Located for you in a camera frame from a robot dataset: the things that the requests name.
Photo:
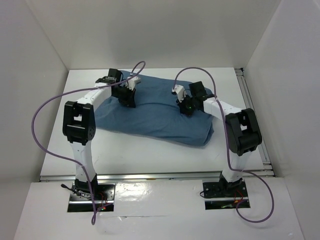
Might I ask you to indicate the aluminium rail right side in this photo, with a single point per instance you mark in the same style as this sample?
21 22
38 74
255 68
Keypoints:
251 100

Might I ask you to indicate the aluminium rail front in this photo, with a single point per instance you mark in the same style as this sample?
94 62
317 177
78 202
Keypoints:
153 176

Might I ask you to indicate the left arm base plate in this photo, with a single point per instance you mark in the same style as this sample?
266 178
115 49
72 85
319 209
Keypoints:
105 193

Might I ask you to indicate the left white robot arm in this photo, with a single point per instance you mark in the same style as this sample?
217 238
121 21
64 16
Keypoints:
79 122

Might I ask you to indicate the aluminium rail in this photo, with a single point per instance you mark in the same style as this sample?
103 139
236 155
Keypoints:
153 176
251 100

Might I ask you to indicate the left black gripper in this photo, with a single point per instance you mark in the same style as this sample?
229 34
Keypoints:
128 101

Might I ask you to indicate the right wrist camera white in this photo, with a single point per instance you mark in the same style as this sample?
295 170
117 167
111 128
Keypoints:
179 91

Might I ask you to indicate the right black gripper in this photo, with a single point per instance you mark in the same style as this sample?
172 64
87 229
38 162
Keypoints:
184 110

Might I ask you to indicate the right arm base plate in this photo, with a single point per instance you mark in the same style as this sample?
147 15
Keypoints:
213 190

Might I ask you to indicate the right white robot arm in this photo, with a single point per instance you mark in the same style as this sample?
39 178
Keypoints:
241 129

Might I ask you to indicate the blue pillowcase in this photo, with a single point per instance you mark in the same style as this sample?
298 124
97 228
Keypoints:
156 115

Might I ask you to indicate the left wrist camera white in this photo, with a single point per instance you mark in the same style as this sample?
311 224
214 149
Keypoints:
132 82

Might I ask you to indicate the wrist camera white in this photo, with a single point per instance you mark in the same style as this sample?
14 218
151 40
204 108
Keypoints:
179 91
132 82

